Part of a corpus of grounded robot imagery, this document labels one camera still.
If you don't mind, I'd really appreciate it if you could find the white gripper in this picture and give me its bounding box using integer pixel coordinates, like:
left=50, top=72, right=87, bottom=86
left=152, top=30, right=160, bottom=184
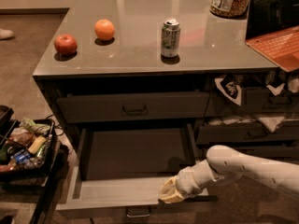
left=159, top=165, right=206, bottom=203

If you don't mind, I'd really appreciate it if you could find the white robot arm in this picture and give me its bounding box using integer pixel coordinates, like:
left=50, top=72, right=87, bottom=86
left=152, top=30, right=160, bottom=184
left=159, top=145, right=299, bottom=203

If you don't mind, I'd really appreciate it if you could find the grey drawer cabinet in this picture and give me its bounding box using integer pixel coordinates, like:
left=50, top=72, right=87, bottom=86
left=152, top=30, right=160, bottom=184
left=32, top=0, right=299, bottom=173

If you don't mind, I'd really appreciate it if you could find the white crumpled bag in drawer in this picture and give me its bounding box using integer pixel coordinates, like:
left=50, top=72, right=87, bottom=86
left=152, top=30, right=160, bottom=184
left=255, top=70, right=299, bottom=133

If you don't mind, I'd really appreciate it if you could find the yellow snack in bin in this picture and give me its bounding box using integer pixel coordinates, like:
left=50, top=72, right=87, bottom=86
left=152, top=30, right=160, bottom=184
left=28, top=136, right=46, bottom=154

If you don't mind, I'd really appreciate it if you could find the black bin of snacks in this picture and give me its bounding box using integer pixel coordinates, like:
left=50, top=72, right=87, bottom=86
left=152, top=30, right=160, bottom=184
left=0, top=105, right=57, bottom=182

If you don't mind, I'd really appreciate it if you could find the blue packet in bin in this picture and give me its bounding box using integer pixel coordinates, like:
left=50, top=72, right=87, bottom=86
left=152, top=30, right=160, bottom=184
left=11, top=149, right=31, bottom=164

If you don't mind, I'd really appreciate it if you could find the green white soda can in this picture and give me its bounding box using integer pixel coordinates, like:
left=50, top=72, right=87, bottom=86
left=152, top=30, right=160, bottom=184
left=161, top=18, right=180, bottom=58

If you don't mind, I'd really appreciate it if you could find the green bag in bin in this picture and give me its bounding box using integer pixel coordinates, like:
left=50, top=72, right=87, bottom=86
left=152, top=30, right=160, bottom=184
left=20, top=118, right=50, bottom=135

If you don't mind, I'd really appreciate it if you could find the orange fruit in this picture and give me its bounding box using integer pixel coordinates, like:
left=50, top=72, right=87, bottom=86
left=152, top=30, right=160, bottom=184
left=94, top=19, right=115, bottom=41

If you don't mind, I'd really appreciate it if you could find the orange laptop keyboard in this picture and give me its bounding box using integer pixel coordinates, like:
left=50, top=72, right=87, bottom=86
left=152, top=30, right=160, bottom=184
left=246, top=25, right=299, bottom=72

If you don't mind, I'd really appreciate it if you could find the red apple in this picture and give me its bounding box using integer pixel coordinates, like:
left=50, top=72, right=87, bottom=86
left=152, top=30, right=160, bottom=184
left=54, top=34, right=78, bottom=55

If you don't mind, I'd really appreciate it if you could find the large snack jar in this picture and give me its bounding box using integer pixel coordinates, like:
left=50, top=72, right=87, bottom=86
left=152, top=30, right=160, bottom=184
left=210, top=0, right=249, bottom=18

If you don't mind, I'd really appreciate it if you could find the white shoe on floor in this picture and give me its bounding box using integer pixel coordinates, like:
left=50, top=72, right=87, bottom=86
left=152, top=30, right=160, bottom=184
left=0, top=28, right=14, bottom=40

